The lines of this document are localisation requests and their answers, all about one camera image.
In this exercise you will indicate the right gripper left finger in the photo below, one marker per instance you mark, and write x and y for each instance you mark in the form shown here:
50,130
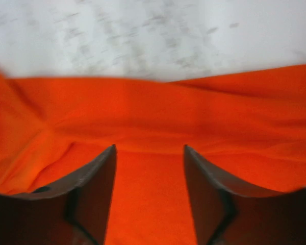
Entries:
71,210

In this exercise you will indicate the orange t shirt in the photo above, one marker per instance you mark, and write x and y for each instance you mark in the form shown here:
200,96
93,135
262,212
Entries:
251,124

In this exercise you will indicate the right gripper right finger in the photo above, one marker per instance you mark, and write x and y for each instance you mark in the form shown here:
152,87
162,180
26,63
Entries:
228,210

